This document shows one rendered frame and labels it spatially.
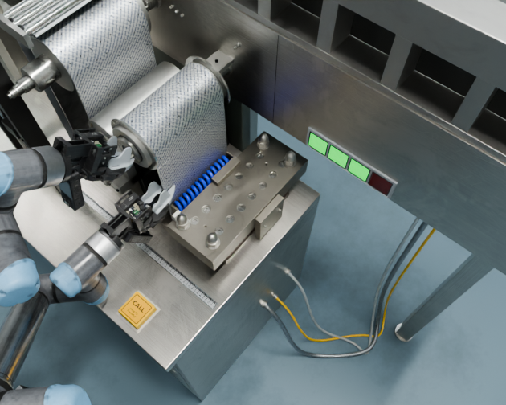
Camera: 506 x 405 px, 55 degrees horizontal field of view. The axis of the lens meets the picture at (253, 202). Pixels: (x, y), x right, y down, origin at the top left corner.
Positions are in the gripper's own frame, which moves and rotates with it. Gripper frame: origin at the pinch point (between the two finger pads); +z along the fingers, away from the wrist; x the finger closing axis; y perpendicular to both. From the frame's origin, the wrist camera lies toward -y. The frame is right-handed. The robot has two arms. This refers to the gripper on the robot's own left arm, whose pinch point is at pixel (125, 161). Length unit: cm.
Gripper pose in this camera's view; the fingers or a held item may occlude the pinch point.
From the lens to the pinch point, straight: 113.1
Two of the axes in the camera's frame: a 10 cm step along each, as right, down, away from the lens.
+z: 4.9, -2.0, 8.5
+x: -7.7, -5.6, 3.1
